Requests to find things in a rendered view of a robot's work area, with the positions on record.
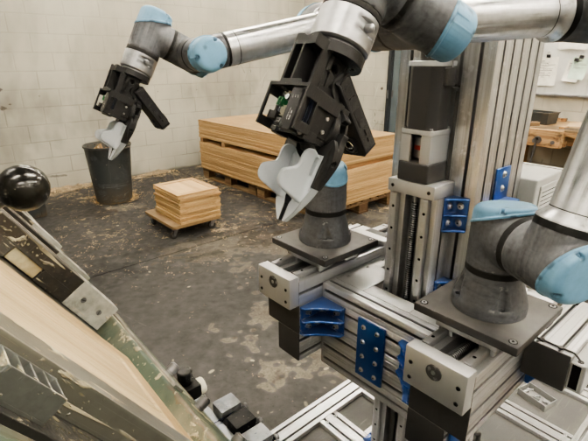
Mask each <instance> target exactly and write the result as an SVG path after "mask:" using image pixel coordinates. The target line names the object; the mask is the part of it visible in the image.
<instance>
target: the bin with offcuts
mask: <svg viewBox="0 0 588 441"><path fill-rule="evenodd" d="M130 146H131V142H130V141H129V142H128V143H127V144H126V146H125V147H124V149H123V150H122V151H121V153H120V154H119V155H118V156H117V157H116V158H114V159H113V160H109V147H108V146H107V145H106V144H104V143H103V142H101V141H97V142H92V143H84V144H83V145H82V149H84V152H85V156H86V160H87V166H88V169H89V172H90V176H91V179H92V183H93V187H94V193H95V197H96V200H97V201H98V202H99V203H100V204H104V205H114V204H121V203H124V202H127V201H130V200H131V199H132V197H133V194H132V177H131V155H130Z"/></svg>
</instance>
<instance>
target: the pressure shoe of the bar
mask: <svg viewBox="0 0 588 441"><path fill-rule="evenodd" d="M4 257H5V258H6V259H7V260H9V261H10V262H11V263H13V264H14V265H15V266H17V267H18V268H19V269H21V270H22V271H23V272H24V273H25V274H26V275H28V276H29V277H30V278H34V277H35V276H36V275H37V274H38V273H39V272H40V271H41V270H42V268H41V267H40V266H38V265H37V264H36V263H35V262H34V261H33V260H32V259H30V258H29V257H28V256H27V255H25V254H24V253H23V252H22V251H20V250H19V249H18V248H16V247H14V248H13V249H11V250H10V251H9V252H8V253H7V254H5V255H4Z"/></svg>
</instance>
